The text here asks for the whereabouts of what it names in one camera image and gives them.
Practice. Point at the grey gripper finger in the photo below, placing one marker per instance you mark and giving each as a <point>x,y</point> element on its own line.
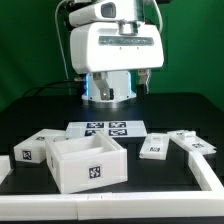
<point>144,79</point>
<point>106,92</point>

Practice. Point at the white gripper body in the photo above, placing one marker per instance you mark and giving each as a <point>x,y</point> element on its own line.
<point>98,47</point>

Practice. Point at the white cabinet box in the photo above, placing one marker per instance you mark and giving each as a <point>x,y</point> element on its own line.
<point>86,163</point>

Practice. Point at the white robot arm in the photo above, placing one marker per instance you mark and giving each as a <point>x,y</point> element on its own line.
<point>123,82</point>

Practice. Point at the white cabinet top block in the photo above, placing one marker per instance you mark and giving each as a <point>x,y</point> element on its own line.
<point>32,149</point>

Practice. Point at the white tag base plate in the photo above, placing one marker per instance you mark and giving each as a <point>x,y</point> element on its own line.
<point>115,129</point>

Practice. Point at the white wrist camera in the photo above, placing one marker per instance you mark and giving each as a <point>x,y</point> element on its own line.
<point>108,10</point>

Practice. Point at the white U-shaped fence frame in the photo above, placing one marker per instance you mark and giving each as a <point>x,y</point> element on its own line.
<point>208,201</point>

